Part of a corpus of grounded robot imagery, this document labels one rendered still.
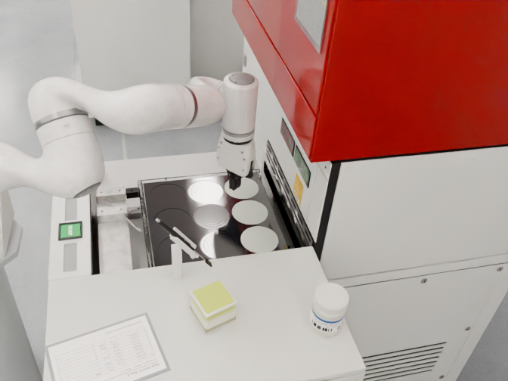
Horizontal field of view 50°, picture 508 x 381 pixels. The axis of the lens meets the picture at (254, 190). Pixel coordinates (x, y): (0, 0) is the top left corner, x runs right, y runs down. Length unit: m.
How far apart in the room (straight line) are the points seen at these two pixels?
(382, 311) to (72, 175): 1.02
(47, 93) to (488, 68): 0.87
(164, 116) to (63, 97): 0.18
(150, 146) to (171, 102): 2.27
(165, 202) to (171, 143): 1.80
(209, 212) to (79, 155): 0.57
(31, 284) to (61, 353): 1.46
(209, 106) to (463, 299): 1.06
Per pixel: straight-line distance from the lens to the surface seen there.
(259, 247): 1.42
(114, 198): 1.57
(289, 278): 1.27
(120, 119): 1.00
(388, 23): 1.06
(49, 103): 1.05
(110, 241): 1.47
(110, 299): 1.23
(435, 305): 1.78
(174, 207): 1.52
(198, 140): 3.34
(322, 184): 1.25
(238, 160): 1.39
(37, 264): 2.69
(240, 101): 1.29
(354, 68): 1.07
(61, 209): 1.46
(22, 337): 1.94
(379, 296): 1.62
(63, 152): 1.04
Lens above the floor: 1.92
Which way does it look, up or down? 40 degrees down
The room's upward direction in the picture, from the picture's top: 5 degrees clockwise
